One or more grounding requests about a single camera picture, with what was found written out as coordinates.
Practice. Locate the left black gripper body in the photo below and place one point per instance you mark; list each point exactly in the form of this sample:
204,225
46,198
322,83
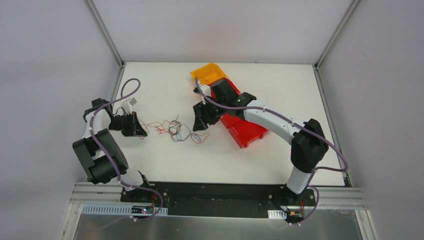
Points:
133,124

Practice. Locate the end red plastic bin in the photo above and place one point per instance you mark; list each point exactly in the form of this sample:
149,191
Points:
245,132

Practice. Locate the yellow plastic bin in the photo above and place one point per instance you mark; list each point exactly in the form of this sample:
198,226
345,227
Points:
208,74

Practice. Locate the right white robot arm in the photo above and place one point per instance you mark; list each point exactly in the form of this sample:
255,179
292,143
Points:
306,138

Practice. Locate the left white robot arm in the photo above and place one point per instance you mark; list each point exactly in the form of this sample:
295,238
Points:
97,151

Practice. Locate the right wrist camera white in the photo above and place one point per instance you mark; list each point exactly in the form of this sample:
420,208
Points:
205,91

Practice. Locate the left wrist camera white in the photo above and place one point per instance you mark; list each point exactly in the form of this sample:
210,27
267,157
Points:
128,104

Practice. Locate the middle red plastic bin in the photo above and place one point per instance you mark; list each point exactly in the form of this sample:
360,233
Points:
230,121

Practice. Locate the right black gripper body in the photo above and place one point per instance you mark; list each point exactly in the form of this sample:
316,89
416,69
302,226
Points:
205,113

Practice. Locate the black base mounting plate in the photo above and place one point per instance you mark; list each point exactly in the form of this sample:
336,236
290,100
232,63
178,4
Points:
251,201

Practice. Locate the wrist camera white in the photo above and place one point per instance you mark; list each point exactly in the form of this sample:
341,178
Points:
205,91
128,104

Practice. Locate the aluminium frame rail front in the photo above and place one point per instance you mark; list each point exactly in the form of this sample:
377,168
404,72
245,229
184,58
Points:
327,197

